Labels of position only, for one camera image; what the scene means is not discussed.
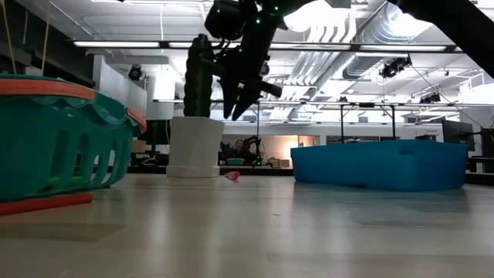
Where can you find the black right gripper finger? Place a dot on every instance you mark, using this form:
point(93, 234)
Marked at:
point(247, 98)
point(229, 96)

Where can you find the bright pink pen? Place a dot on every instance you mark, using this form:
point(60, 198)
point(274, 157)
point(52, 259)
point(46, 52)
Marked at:
point(232, 176)

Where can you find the green pen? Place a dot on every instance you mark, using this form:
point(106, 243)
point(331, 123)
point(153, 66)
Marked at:
point(65, 182)

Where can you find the red pencil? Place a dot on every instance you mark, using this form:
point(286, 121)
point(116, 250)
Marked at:
point(46, 204)

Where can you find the black background robot arm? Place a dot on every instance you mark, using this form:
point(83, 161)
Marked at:
point(247, 150)

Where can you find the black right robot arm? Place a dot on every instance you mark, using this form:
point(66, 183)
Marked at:
point(455, 27)

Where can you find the green cactus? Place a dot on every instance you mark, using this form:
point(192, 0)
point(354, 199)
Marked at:
point(197, 77)

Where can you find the white plant pot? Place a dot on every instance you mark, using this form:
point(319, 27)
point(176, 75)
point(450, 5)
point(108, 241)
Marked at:
point(195, 146)

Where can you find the small teal bin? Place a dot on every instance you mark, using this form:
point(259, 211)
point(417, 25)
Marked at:
point(235, 161)

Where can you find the cardboard box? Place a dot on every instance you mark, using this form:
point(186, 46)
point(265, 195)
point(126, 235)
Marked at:
point(278, 163)

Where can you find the LED light strip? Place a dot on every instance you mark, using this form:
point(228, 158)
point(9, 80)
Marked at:
point(177, 45)
point(116, 44)
point(403, 48)

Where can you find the black monitor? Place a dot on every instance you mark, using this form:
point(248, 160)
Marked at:
point(458, 135)
point(154, 133)

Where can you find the black metal stand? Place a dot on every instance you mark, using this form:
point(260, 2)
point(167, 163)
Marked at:
point(341, 123)

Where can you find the black ceiling fixture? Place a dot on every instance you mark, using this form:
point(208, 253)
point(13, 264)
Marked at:
point(429, 98)
point(395, 66)

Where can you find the blue plastic tray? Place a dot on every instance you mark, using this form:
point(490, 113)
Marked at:
point(378, 166)

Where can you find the teal basket orange rim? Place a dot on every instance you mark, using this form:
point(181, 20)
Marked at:
point(38, 146)

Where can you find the black ceiling camera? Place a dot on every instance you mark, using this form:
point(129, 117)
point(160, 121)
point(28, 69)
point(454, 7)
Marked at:
point(265, 68)
point(135, 72)

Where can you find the black aluminium frame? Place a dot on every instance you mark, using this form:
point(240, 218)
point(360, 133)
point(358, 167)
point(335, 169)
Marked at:
point(251, 170)

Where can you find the silver ceiling duct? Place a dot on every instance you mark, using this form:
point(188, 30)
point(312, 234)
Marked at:
point(386, 31)

